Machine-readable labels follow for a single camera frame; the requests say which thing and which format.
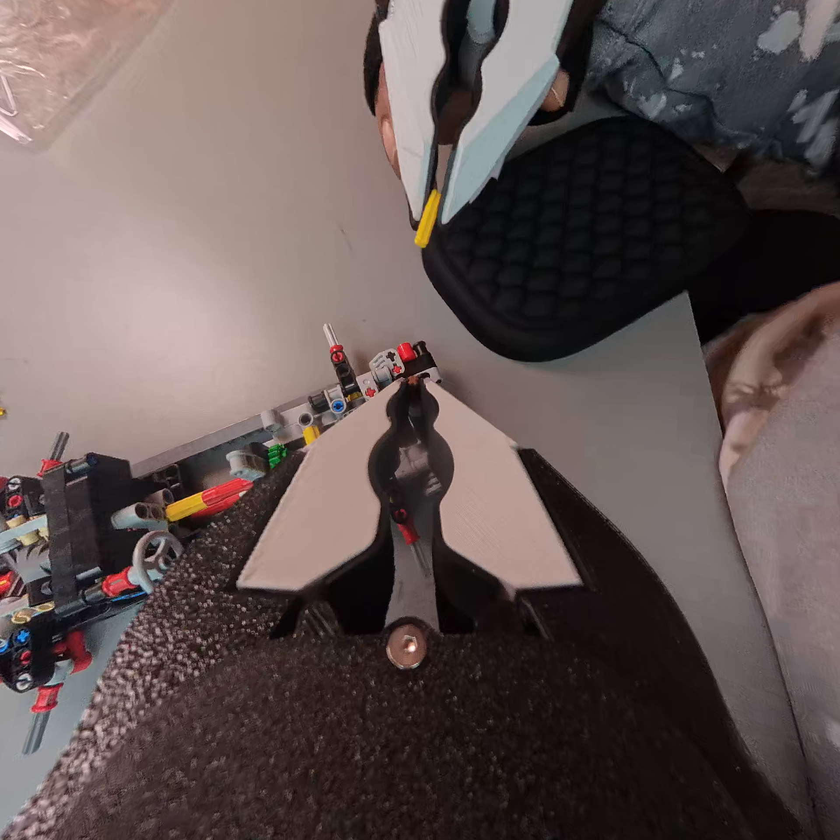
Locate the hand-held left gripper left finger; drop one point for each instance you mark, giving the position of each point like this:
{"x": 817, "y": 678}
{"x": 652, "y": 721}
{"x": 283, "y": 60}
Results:
{"x": 308, "y": 525}

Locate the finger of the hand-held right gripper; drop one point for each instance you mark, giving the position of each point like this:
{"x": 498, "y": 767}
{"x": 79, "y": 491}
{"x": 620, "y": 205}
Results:
{"x": 407, "y": 98}
{"x": 512, "y": 98}

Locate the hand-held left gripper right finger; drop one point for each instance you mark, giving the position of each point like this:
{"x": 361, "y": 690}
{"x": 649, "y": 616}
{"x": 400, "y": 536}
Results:
{"x": 505, "y": 525}

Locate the yellow toy axle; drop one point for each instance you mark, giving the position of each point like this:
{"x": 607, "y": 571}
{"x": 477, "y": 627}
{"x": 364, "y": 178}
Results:
{"x": 426, "y": 220}

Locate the toy brick car chassis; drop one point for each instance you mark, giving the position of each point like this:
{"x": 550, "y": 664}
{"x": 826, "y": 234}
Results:
{"x": 85, "y": 525}

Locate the grey desk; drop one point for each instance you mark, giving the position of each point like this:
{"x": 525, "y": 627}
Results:
{"x": 197, "y": 229}

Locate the person's right hand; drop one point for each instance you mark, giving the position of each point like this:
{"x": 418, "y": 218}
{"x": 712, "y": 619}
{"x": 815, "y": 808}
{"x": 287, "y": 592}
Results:
{"x": 388, "y": 138}

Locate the person's grey patterned sweatshirt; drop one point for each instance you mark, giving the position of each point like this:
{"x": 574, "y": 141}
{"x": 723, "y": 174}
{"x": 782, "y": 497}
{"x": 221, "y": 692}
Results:
{"x": 787, "y": 525}

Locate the clear plastic bag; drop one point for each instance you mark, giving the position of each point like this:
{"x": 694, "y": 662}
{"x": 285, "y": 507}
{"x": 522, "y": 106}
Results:
{"x": 59, "y": 59}

